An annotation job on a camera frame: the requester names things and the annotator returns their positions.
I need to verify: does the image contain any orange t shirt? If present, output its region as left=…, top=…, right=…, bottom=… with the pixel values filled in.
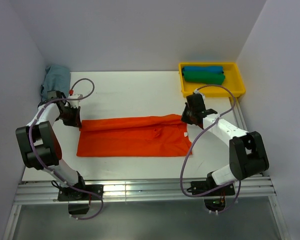
left=76, top=114, right=192, bottom=157

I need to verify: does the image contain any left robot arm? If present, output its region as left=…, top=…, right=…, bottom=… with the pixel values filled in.
left=15, top=90, right=88, bottom=200

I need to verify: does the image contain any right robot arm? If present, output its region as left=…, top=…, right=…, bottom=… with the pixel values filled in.
left=181, top=93, right=269, bottom=195

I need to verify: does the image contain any green rolled t shirt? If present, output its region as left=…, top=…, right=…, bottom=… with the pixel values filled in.
left=183, top=71, right=226, bottom=85

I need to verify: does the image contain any grey-blue crumpled t shirt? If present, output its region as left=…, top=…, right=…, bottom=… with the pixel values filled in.
left=40, top=64, right=71, bottom=102

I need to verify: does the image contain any blue rolled t shirt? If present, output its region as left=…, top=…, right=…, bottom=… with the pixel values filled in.
left=181, top=66, right=224, bottom=74

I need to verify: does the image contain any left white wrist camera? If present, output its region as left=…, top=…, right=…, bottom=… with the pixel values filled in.
left=67, top=94, right=83, bottom=109

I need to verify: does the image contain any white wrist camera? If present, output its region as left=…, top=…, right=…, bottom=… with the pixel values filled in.
left=193, top=88, right=206, bottom=100
left=67, top=94, right=83, bottom=109

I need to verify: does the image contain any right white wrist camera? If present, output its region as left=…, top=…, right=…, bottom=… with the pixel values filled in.
left=193, top=88, right=206, bottom=100

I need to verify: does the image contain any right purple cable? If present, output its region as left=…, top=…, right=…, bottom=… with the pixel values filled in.
left=179, top=84, right=242, bottom=215

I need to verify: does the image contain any aluminium rail frame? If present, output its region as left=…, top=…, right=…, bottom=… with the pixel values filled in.
left=2, top=96, right=291, bottom=240

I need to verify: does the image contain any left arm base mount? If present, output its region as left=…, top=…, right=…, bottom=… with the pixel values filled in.
left=51, top=178, right=104, bottom=216

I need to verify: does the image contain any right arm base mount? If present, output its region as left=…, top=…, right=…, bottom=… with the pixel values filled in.
left=186, top=180, right=236, bottom=215

